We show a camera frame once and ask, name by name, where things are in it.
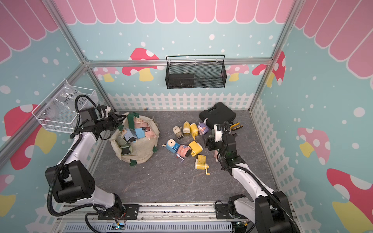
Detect pink boxy pencil sharpener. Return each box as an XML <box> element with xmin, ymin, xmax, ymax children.
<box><xmin>214</xmin><ymin>150</ymin><xmax>219</xmax><ymax>162</ymax></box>

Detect purple pencil sharpener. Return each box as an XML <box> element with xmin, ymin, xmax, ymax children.
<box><xmin>197</xmin><ymin>118</ymin><xmax>209</xmax><ymax>136</ymax></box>

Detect beige canvas tote bag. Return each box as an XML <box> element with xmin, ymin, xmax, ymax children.
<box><xmin>109</xmin><ymin>112</ymin><xmax>160</xmax><ymax>166</ymax></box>

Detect pink round character sharpener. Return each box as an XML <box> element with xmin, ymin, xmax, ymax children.
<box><xmin>176</xmin><ymin>145</ymin><xmax>191</xmax><ymax>161</ymax></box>

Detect cream pencil sharpener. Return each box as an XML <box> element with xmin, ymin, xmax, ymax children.
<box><xmin>173</xmin><ymin>126</ymin><xmax>184</xmax><ymax>140</ymax></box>

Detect blue pencil sharpener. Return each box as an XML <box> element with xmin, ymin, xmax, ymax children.
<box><xmin>162</xmin><ymin>139</ymin><xmax>180</xmax><ymax>153</ymax></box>

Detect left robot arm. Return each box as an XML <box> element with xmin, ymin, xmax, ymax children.
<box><xmin>45</xmin><ymin>94</ymin><xmax>126</xmax><ymax>219</ymax></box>

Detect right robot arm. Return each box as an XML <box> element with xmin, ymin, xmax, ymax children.
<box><xmin>206</xmin><ymin>121</ymin><xmax>301</xmax><ymax>233</ymax></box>

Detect pink translucent pencil sharpener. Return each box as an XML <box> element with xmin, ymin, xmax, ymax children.
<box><xmin>145</xmin><ymin>127</ymin><xmax>158</xmax><ymax>140</ymax></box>

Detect light blue square sharpener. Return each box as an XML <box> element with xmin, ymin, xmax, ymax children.
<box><xmin>122</xmin><ymin>128</ymin><xmax>137</xmax><ymax>142</ymax></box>

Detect sky blue box sharpener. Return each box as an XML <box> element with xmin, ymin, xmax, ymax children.
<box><xmin>135</xmin><ymin>128</ymin><xmax>146</xmax><ymax>139</ymax></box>

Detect black plastic tool case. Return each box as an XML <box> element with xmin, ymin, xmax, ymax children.
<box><xmin>199</xmin><ymin>102</ymin><xmax>236</xmax><ymax>129</ymax></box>

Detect clear plastic bag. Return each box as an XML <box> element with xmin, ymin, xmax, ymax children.
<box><xmin>46</xmin><ymin>81</ymin><xmax>97</xmax><ymax>133</ymax></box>

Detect yellow handled pliers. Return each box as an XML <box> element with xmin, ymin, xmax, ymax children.
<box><xmin>230</xmin><ymin>122</ymin><xmax>243</xmax><ymax>131</ymax></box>

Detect white wire basket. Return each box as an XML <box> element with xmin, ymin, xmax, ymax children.
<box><xmin>32</xmin><ymin>80</ymin><xmax>99</xmax><ymax>134</ymax></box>

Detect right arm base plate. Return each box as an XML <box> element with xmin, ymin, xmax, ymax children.
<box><xmin>214</xmin><ymin>201</ymin><xmax>242</xmax><ymax>219</ymax></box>

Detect black wire mesh basket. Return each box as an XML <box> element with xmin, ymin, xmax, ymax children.
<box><xmin>165</xmin><ymin>54</ymin><xmax>227</xmax><ymax>89</ymax></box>

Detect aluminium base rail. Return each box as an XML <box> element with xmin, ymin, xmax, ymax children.
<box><xmin>55</xmin><ymin>202</ymin><xmax>298</xmax><ymax>233</ymax></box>

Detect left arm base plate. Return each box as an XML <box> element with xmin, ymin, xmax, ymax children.
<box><xmin>98</xmin><ymin>204</ymin><xmax>140</xmax><ymax>221</ymax></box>

